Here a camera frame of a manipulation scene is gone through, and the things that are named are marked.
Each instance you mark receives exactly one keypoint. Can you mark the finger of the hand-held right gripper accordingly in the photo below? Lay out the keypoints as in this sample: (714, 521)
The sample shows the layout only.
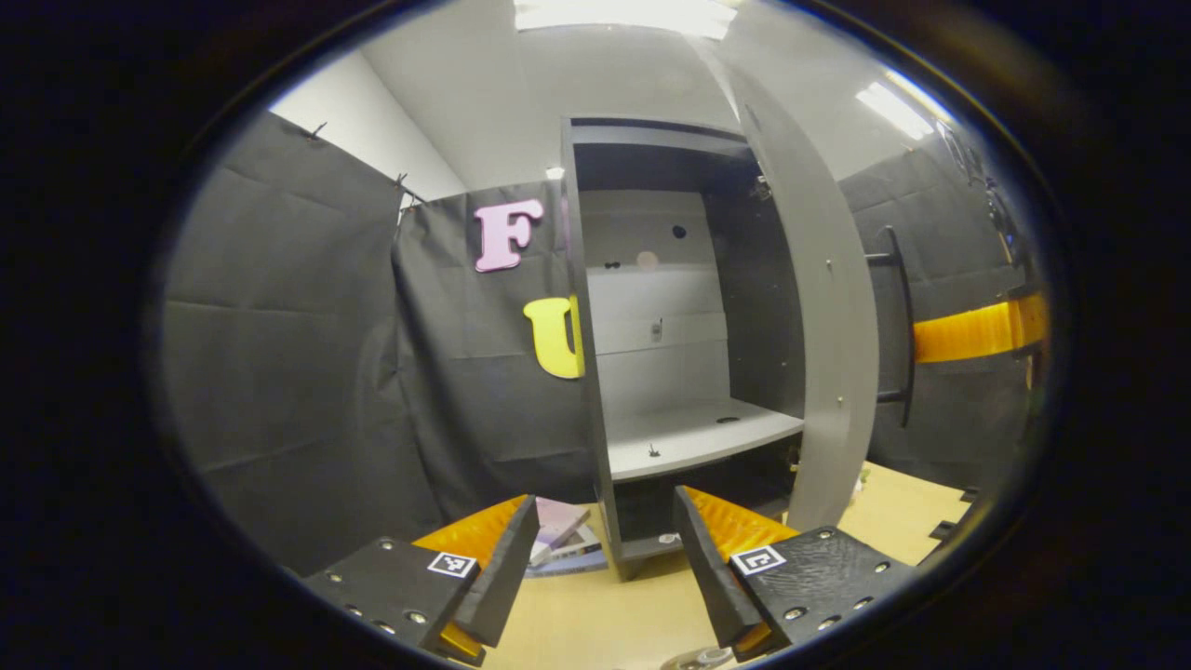
(968, 330)

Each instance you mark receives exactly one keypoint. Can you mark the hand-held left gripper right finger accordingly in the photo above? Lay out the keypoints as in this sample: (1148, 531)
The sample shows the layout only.
(707, 577)

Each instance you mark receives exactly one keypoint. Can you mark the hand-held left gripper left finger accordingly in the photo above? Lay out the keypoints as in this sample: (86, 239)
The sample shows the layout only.
(507, 577)

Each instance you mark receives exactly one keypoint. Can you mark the clear bottle green label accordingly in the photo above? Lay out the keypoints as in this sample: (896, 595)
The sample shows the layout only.
(698, 660)

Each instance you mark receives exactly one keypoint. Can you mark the grey cabinet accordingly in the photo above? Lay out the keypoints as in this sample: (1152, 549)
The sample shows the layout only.
(754, 307)

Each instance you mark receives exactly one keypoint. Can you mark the grey cabinet shelf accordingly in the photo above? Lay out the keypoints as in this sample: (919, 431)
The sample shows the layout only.
(689, 437)

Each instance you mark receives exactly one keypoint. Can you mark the grey book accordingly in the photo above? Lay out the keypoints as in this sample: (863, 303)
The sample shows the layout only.
(582, 554)

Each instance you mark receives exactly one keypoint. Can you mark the long ceiling light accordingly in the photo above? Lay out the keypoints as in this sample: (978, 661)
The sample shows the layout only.
(895, 110)

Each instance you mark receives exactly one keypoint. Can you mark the large ceiling light panel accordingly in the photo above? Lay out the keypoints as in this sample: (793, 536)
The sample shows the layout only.
(623, 14)

